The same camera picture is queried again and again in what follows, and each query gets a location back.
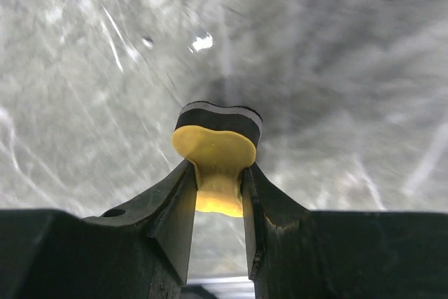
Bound aluminium front rail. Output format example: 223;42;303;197
180;276;256;299

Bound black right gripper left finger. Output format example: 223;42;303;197
1;161;195;298

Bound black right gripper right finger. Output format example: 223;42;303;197
241;165;447;298

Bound yellow bone-shaped eraser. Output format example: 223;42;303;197
171;101;263;218

